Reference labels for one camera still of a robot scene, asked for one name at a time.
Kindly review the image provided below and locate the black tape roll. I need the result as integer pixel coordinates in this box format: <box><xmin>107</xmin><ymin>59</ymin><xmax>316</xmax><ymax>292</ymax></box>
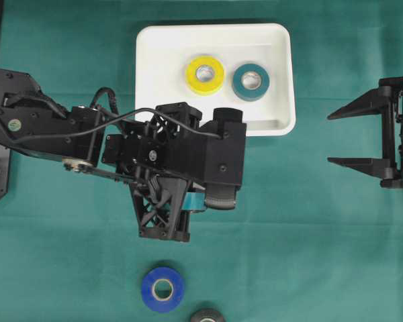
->
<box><xmin>189</xmin><ymin>308</ymin><xmax>226</xmax><ymax>322</ymax></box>

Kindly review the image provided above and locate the white plastic tray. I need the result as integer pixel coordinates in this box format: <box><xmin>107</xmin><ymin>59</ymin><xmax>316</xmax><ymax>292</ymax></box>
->
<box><xmin>135</xmin><ymin>23</ymin><xmax>296</xmax><ymax>136</ymax></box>

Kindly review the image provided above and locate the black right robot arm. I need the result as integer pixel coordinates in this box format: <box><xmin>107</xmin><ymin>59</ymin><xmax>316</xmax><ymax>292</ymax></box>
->
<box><xmin>0</xmin><ymin>69</ymin><xmax>202</xmax><ymax>242</ymax></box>

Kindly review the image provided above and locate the blue tape roll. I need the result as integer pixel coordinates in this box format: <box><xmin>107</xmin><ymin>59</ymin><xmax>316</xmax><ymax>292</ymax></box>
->
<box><xmin>140</xmin><ymin>266</ymin><xmax>185</xmax><ymax>313</ymax></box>

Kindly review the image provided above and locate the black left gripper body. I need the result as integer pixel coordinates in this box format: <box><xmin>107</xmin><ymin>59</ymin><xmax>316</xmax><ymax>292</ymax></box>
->
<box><xmin>378</xmin><ymin>75</ymin><xmax>403</xmax><ymax>197</ymax></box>

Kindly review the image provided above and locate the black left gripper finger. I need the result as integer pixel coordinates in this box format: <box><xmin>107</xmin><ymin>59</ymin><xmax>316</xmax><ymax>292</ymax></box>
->
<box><xmin>327</xmin><ymin>157</ymin><xmax>398</xmax><ymax>179</ymax></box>
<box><xmin>327</xmin><ymin>87</ymin><xmax>390</xmax><ymax>120</ymax></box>

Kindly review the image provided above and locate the black camera cable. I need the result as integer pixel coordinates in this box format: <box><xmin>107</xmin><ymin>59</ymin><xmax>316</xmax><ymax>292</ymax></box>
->
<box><xmin>11</xmin><ymin>89</ymin><xmax>222</xmax><ymax>145</ymax></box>

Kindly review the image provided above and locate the yellow tape roll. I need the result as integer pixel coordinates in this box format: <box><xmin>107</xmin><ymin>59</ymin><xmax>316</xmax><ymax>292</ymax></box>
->
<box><xmin>185</xmin><ymin>56</ymin><xmax>225</xmax><ymax>96</ymax></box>

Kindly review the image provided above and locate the green tape roll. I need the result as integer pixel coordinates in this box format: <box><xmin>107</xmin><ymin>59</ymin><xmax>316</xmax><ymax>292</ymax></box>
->
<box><xmin>232</xmin><ymin>63</ymin><xmax>270</xmax><ymax>102</ymax></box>

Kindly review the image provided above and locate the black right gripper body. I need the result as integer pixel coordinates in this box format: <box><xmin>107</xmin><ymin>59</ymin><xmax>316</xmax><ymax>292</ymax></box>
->
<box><xmin>100</xmin><ymin>102</ymin><xmax>208</xmax><ymax>183</ymax></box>

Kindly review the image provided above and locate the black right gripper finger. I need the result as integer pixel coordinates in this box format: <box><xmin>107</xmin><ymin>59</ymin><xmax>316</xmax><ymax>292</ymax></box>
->
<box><xmin>130</xmin><ymin>176</ymin><xmax>207</xmax><ymax>242</ymax></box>

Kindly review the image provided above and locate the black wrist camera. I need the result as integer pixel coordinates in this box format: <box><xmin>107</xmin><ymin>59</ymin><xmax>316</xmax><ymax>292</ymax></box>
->
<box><xmin>190</xmin><ymin>107</ymin><xmax>247</xmax><ymax>210</ymax></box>

